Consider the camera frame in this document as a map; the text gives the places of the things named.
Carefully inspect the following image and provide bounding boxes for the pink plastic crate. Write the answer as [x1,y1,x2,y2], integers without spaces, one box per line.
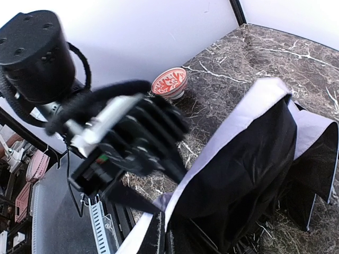
[15,150,50,223]

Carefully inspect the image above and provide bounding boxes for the black left corner post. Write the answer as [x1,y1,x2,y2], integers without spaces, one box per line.
[229,0,247,26]

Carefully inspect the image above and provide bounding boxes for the red patterned ceramic bowl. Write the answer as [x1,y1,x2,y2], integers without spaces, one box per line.
[151,67,188,100]

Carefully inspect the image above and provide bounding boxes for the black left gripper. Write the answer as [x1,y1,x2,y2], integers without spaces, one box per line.
[68,96,189,195]

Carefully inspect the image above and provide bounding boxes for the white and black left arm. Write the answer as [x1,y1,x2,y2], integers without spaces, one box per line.
[1,11,188,196]

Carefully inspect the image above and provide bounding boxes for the lavender and black folding umbrella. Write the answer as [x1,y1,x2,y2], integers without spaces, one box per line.
[118,78,338,253]

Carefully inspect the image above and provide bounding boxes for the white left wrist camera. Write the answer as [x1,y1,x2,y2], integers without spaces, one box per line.
[66,93,145,159]

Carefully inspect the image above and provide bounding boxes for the grey slotted cable duct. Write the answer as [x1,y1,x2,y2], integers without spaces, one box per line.
[88,195,119,254]

